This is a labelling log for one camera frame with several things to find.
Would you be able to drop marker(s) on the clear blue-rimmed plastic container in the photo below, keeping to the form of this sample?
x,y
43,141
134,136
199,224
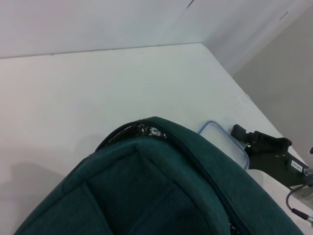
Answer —
x,y
220,139

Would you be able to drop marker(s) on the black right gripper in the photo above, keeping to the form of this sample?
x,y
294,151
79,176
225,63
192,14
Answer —
x,y
274,164

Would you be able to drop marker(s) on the teal fabric zipper bag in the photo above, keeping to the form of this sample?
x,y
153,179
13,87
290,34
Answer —
x,y
159,191

